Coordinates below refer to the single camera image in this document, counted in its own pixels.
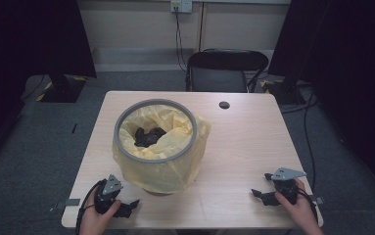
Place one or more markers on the black stand base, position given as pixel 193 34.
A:
pixel 62 89
pixel 284 93

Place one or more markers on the grey tape piece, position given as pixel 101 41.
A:
pixel 318 199
pixel 72 202

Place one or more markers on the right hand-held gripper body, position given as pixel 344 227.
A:
pixel 286 189

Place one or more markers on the thin vertical wall pipe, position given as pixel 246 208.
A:
pixel 201 26

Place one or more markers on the black crumpled trash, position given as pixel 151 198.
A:
pixel 147 137

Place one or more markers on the person's right hand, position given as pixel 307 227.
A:
pixel 302 209

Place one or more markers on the black folding chair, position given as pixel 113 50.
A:
pixel 221 78

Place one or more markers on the black curtain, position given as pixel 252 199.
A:
pixel 28 36
pixel 348 65

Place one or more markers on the white wall outlet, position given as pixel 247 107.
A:
pixel 181 6

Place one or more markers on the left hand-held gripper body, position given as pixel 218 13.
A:
pixel 105 196

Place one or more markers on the yellow plastic trash bag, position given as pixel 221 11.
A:
pixel 162 176

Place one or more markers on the person's left hand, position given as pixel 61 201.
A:
pixel 93 222

